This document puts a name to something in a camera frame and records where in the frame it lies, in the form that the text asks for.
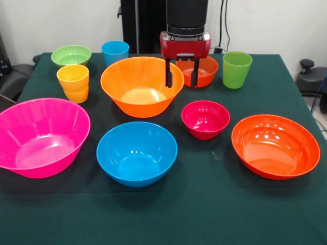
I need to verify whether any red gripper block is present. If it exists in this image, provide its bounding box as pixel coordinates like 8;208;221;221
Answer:
159;31;212;88

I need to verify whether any small red-orange bowl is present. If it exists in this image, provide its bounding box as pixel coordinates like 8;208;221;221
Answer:
175;55;219;88

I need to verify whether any large orange bowl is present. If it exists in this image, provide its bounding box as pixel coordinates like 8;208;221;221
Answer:
100;56;185;119

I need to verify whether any small crimson bowl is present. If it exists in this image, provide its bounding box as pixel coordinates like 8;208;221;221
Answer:
181;100;230;141

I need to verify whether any green cup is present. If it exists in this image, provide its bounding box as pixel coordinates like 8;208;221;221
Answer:
222;51;253;90

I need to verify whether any blue cup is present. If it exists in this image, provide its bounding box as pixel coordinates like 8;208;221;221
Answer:
101;40;130;67

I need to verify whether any blue bowl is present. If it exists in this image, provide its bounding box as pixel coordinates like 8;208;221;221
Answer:
96;121;178;188

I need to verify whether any yellow cup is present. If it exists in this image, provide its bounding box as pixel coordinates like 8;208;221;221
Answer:
56;64;90;92
63;85;89;104

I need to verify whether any green bowl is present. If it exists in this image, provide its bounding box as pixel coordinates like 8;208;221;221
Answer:
50;44;92;68

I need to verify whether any wide red-orange bowl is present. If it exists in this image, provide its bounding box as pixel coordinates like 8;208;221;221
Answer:
231;114;321;181

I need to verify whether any dark green tablecloth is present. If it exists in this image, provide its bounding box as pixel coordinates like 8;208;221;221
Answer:
0;52;327;245

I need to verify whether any large magenta bowl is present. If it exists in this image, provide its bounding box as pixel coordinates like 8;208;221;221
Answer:
0;97;91;179

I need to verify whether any grey pedestal foot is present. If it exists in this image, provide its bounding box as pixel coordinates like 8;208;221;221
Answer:
0;63;35;103
295;59;327;95

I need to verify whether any blue cable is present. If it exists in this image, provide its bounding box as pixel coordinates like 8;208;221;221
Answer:
310;73;327;114

